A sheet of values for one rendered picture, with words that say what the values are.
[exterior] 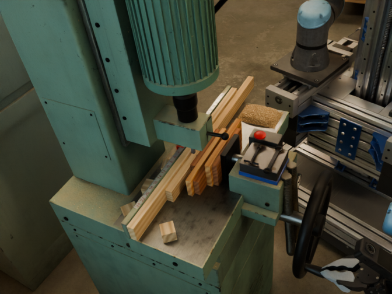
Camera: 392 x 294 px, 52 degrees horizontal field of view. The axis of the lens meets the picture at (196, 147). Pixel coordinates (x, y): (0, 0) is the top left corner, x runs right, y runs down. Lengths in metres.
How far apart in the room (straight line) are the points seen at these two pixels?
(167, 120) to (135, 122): 0.08
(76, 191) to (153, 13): 0.70
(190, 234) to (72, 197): 0.46
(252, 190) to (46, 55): 0.59
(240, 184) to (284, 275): 0.99
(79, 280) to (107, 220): 0.94
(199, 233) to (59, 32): 0.55
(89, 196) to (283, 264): 1.05
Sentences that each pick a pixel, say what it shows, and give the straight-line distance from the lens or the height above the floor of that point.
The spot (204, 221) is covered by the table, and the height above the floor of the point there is 0.90.
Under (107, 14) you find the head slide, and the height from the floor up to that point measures 1.36.
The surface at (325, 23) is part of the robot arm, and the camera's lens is 1.57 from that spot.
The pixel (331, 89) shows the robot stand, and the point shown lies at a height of 0.73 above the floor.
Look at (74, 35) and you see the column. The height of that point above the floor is 1.33.
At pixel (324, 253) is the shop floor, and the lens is 2.04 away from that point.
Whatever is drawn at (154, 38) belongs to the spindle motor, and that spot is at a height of 1.33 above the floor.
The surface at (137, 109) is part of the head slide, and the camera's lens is 0.98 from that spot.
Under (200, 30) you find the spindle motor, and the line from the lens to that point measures 0.82.
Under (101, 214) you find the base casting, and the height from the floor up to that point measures 0.80.
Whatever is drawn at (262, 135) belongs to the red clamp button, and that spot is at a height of 1.02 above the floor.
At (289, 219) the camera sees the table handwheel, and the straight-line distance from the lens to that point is 1.10.
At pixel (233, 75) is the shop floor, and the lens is 3.15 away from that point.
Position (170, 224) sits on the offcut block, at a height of 0.93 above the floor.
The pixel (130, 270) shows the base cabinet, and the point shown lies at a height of 0.58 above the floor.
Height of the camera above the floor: 1.69
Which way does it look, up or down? 42 degrees down
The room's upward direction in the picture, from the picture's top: 8 degrees counter-clockwise
